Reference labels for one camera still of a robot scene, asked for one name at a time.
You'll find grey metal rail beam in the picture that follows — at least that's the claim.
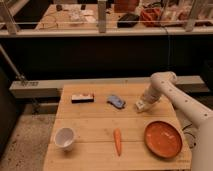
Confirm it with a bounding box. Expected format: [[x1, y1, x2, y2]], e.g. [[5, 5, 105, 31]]
[[9, 75, 209, 99]]

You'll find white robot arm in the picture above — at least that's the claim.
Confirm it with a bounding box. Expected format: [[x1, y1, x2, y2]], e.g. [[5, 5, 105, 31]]
[[135, 71, 213, 171]]

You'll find white ceramic bowl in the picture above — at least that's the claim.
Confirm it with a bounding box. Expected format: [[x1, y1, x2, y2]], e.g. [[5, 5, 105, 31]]
[[54, 127, 75, 151]]

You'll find orange tool on shelf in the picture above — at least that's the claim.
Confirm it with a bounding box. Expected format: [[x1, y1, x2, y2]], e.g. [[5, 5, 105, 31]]
[[140, 8, 161, 27]]

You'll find black bag on shelf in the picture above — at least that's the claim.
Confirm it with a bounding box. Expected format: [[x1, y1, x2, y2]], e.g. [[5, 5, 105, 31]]
[[117, 13, 139, 28]]

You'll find orange plate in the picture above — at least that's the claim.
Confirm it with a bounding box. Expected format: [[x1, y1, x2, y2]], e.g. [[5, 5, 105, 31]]
[[144, 121, 182, 159]]

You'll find black cable on floor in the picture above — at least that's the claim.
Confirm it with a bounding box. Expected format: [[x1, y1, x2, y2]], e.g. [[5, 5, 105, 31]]
[[182, 123, 200, 148]]

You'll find orange carrot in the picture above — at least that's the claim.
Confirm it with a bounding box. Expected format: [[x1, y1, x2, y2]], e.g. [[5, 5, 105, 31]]
[[113, 129, 122, 156]]

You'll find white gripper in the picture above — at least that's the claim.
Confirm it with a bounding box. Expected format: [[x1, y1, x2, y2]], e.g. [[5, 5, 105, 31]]
[[135, 96, 157, 112]]

